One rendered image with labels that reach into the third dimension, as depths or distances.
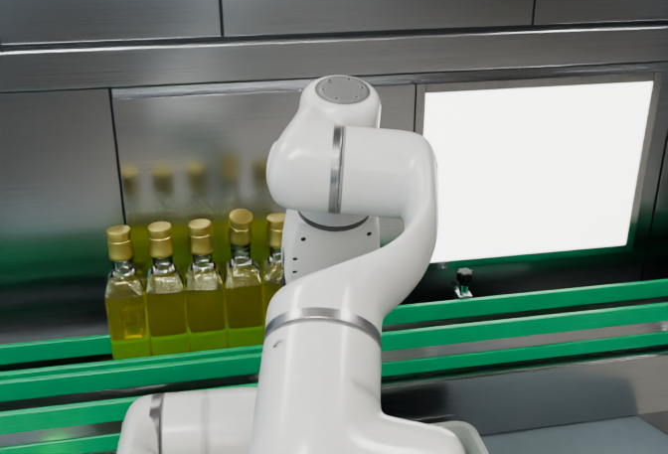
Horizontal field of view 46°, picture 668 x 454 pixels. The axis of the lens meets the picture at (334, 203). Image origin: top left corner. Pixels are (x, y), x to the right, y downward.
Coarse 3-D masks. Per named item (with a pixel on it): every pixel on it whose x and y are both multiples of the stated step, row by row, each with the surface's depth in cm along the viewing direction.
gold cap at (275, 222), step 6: (270, 216) 116; (276, 216) 116; (282, 216) 116; (270, 222) 114; (276, 222) 114; (282, 222) 114; (270, 228) 115; (276, 228) 114; (282, 228) 115; (270, 234) 115; (276, 234) 115; (270, 240) 116; (276, 240) 115; (270, 246) 116; (276, 246) 116
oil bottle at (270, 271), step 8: (264, 264) 118; (272, 264) 117; (280, 264) 117; (264, 272) 117; (272, 272) 116; (280, 272) 117; (264, 280) 117; (272, 280) 116; (264, 288) 117; (272, 288) 117; (264, 296) 118; (272, 296) 118; (264, 304) 118; (264, 312) 119; (264, 320) 120; (264, 328) 121
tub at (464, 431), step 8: (432, 424) 121; (440, 424) 121; (448, 424) 122; (456, 424) 122; (464, 424) 121; (456, 432) 122; (464, 432) 121; (472, 432) 120; (464, 440) 122; (472, 440) 119; (480, 440) 118; (464, 448) 122; (472, 448) 119; (480, 448) 117
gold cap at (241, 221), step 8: (232, 216) 113; (240, 216) 113; (248, 216) 113; (232, 224) 112; (240, 224) 112; (248, 224) 112; (232, 232) 113; (240, 232) 113; (248, 232) 113; (232, 240) 114; (240, 240) 114; (248, 240) 115
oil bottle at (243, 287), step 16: (224, 272) 117; (240, 272) 115; (256, 272) 116; (224, 288) 118; (240, 288) 116; (256, 288) 116; (240, 304) 117; (256, 304) 118; (240, 320) 118; (256, 320) 119; (240, 336) 119; (256, 336) 120
